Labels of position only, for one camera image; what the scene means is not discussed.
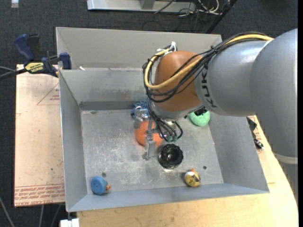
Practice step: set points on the grey metal bin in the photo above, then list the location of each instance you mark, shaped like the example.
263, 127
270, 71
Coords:
113, 136

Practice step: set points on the black ribbed round lid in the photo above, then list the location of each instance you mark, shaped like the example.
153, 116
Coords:
170, 156

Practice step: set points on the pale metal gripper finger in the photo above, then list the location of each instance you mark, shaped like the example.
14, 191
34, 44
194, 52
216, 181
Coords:
150, 145
139, 118

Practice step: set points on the blue cloth toy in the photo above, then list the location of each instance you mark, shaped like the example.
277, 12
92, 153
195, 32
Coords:
135, 107

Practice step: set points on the yellow round toy bird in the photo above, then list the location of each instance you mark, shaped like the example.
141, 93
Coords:
192, 178

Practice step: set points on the green foam ball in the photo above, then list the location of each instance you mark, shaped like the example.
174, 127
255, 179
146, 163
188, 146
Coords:
201, 120

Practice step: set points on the orange foam ball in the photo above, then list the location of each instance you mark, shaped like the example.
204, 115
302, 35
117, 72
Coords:
141, 133

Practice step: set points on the brown cardboard board, red print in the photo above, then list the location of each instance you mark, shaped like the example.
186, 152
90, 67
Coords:
38, 131

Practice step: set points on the blue round toy, orange tip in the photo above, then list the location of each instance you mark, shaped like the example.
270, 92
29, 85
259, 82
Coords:
99, 185

